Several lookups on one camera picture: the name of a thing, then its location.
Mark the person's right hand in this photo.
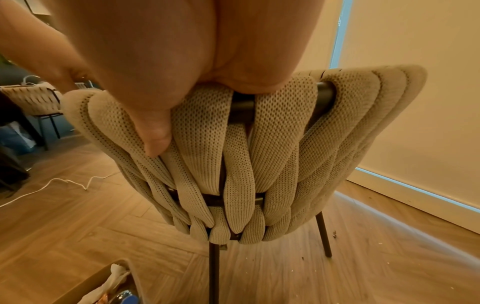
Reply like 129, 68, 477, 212
48, 0, 326, 158

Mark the blue plastic bottle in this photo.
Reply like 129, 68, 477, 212
111, 290, 140, 304

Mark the cardboard box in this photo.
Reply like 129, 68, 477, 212
61, 258, 146, 304

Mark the person's left hand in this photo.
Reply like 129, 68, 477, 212
0, 5, 95, 93

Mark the beige woven chair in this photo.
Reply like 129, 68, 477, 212
0, 82, 65, 140
60, 65, 428, 304

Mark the blue plastic bag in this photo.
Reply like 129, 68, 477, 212
0, 124, 37, 156

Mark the white crumpled paper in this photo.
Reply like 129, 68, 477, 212
76, 263, 132, 304

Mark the white cable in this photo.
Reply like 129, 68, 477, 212
0, 174, 115, 209

